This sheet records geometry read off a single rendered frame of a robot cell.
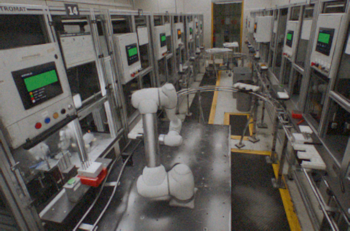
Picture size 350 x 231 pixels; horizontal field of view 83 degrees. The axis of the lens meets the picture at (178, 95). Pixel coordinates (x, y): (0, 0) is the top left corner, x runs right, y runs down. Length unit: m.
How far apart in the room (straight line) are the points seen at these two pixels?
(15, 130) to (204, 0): 8.93
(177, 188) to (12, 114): 1.03
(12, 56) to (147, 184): 1.05
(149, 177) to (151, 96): 0.54
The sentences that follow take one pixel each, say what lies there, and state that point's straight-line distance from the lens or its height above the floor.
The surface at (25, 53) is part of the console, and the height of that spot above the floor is 1.80.
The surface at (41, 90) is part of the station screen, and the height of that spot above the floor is 1.60.
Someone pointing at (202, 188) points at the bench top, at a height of 0.68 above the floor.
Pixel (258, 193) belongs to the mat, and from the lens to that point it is 2.68.
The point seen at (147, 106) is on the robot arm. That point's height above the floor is 1.37.
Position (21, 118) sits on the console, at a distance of 1.27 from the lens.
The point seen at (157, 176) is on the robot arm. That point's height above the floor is 0.94.
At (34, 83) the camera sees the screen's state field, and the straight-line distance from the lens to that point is 1.28.
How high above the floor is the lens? 1.92
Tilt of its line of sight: 21 degrees down
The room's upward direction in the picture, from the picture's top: 3 degrees counter-clockwise
